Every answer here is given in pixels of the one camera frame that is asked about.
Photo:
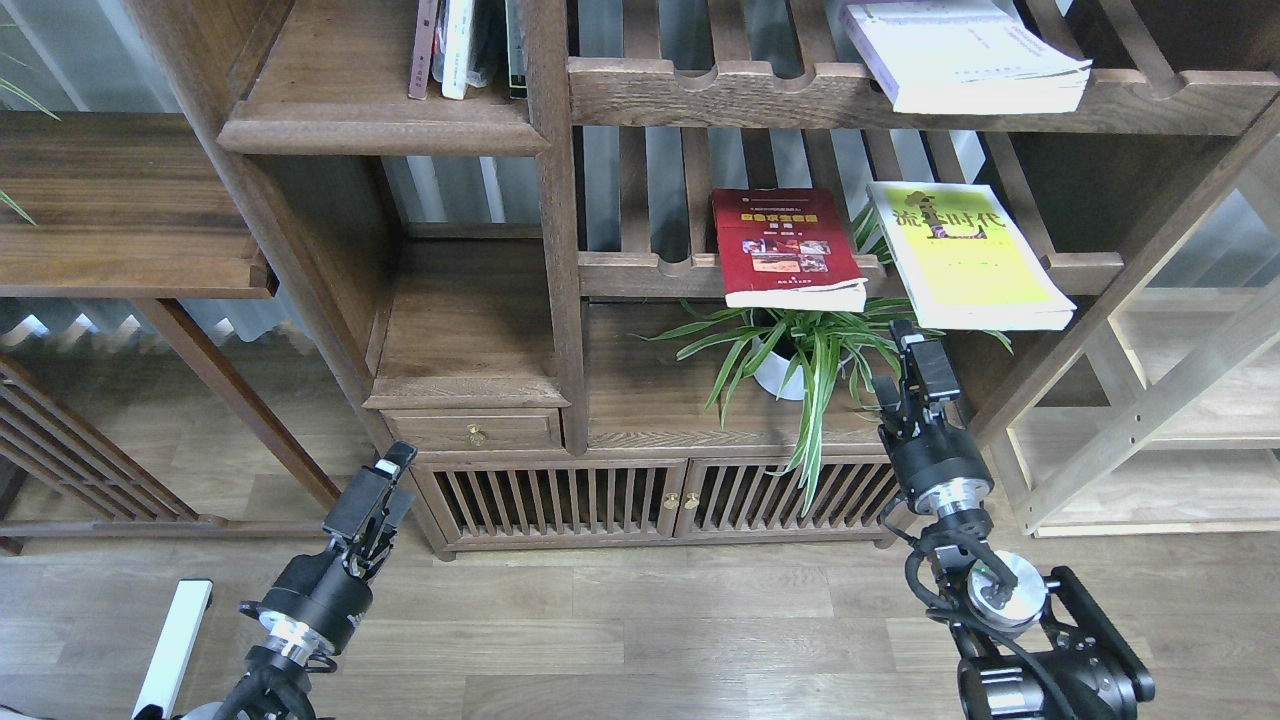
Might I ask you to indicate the yellow green cover book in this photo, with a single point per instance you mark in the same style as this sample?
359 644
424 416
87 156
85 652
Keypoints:
965 264

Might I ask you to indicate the white metal bar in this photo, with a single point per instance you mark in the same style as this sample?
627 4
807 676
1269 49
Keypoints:
168 665

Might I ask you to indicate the dark wooden bookshelf cabinet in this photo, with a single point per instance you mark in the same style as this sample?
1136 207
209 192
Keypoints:
500 261

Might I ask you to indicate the white thick book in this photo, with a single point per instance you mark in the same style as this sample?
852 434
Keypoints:
962 58

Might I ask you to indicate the white upright book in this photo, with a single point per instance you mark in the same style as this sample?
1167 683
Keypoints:
456 48

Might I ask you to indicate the red cover book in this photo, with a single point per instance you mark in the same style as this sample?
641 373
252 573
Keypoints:
786 248

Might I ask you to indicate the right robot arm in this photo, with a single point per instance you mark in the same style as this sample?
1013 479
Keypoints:
1031 646

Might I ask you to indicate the dark upright book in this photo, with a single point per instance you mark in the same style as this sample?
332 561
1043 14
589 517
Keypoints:
516 57

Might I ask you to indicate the brown upright book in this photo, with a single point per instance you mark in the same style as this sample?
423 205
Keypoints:
424 36

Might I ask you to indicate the green spider plant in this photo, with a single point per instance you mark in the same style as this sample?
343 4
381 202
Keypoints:
750 334

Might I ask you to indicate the white plant pot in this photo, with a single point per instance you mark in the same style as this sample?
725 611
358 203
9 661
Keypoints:
772 373

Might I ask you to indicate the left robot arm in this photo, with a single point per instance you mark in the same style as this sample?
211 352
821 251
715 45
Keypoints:
276 686

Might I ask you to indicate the light wooden shelf frame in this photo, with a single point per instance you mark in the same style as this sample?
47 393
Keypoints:
1187 438

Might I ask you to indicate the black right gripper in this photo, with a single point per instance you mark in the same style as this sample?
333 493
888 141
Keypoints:
938 465

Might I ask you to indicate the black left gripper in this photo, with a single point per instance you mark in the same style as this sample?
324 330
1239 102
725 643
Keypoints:
318 601

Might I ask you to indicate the dark slatted wooden rack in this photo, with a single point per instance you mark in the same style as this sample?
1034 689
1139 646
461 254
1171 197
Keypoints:
54 445

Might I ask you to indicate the brass drawer knob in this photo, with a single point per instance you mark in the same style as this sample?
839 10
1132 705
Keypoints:
475 435

